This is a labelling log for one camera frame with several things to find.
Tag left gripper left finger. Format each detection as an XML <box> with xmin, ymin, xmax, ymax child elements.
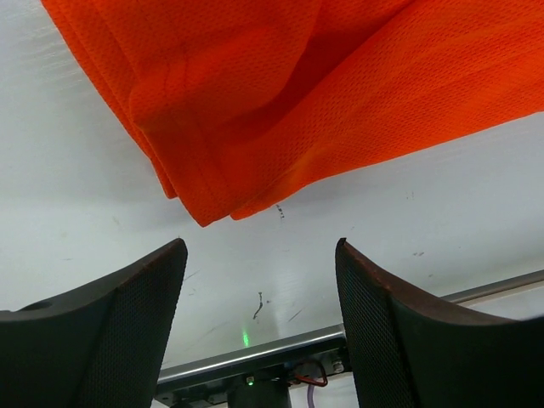
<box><xmin>1</xmin><ymin>238</ymin><xmax>188</xmax><ymax>407</ymax></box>

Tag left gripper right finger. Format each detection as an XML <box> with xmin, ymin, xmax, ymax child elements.
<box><xmin>335</xmin><ymin>240</ymin><xmax>543</xmax><ymax>407</ymax></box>

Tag orange shorts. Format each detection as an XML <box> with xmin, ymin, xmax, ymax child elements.
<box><xmin>43</xmin><ymin>1</ymin><xmax>543</xmax><ymax>226</ymax></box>

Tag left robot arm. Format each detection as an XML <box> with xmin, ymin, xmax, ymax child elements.
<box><xmin>1</xmin><ymin>239</ymin><xmax>543</xmax><ymax>407</ymax></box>

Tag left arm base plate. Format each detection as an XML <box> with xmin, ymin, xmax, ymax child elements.
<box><xmin>154</xmin><ymin>337</ymin><xmax>352</xmax><ymax>407</ymax></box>

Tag aluminium table edge rail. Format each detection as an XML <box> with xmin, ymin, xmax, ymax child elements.
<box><xmin>157</xmin><ymin>270</ymin><xmax>543</xmax><ymax>394</ymax></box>

